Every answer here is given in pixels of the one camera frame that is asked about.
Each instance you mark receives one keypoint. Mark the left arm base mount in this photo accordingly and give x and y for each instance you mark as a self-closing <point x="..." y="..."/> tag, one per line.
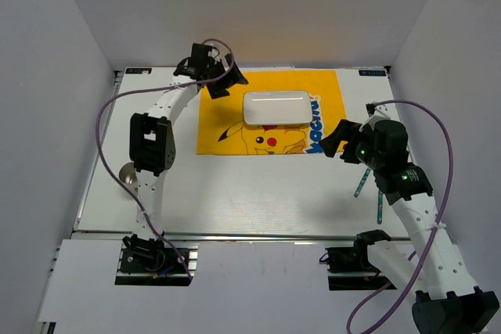
<point x="150" y="262"/>

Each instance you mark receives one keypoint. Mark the yellow pikachu cloth napkin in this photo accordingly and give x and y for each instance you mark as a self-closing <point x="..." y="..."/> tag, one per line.
<point x="222" y="130"/>

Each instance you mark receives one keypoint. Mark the left blue table label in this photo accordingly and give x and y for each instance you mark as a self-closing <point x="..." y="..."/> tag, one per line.
<point x="138" y="70"/>

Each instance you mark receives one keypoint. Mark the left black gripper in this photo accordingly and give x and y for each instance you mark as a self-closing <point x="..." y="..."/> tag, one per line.
<point x="219" y="89"/>

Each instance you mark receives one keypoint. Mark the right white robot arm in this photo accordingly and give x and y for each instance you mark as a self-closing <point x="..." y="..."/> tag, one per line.
<point x="446" y="297"/>

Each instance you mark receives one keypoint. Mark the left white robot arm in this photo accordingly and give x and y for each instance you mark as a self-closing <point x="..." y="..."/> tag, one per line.
<point x="151" y="137"/>

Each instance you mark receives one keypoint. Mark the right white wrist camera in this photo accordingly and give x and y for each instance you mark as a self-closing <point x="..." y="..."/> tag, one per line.
<point x="376" y="113"/>

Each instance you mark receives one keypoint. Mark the white rectangular plate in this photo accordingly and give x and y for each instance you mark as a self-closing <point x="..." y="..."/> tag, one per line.
<point x="277" y="108"/>

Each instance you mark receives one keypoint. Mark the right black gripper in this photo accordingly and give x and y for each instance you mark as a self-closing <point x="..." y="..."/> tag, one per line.
<point x="345" y="131"/>

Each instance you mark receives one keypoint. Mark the paper cup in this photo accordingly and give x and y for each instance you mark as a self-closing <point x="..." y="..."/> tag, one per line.
<point x="127" y="175"/>

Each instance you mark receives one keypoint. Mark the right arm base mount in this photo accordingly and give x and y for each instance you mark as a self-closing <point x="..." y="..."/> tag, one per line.
<point x="348" y="266"/>

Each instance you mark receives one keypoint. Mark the knife with green handle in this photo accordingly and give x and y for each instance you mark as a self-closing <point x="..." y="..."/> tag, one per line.
<point x="380" y="207"/>

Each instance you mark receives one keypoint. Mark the fork with green handle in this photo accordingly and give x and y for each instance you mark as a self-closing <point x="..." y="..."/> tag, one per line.
<point x="362" y="182"/>

